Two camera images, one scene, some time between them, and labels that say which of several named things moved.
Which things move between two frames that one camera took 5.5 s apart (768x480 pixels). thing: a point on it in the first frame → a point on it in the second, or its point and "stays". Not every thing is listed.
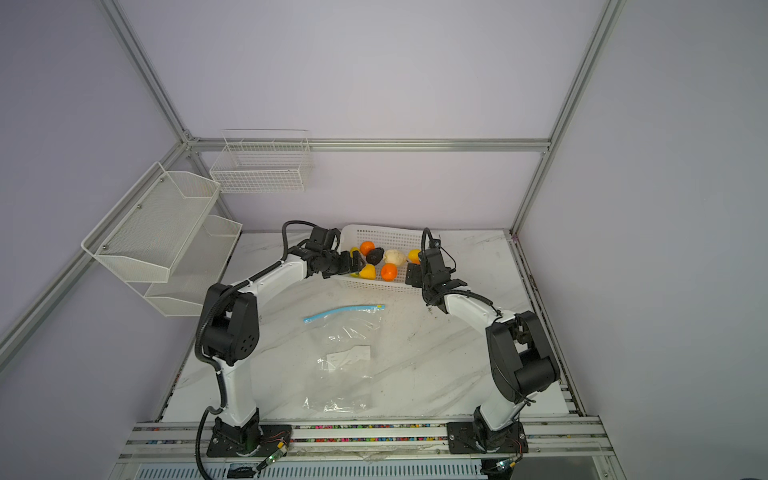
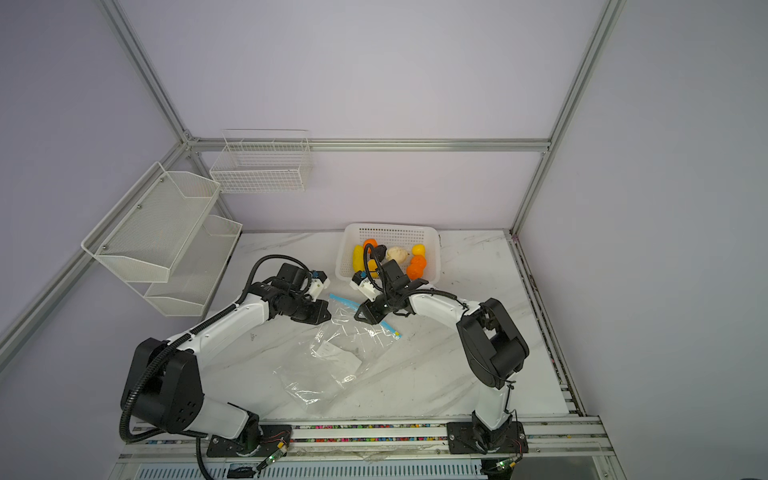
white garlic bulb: x=394 y=256 stays
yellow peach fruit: x=368 y=272 stays
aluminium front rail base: x=572 y=450 stays
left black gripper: x=349 y=262 → x=320 y=307
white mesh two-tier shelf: x=162 y=240 stays
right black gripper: x=412 y=275 → x=372 y=317
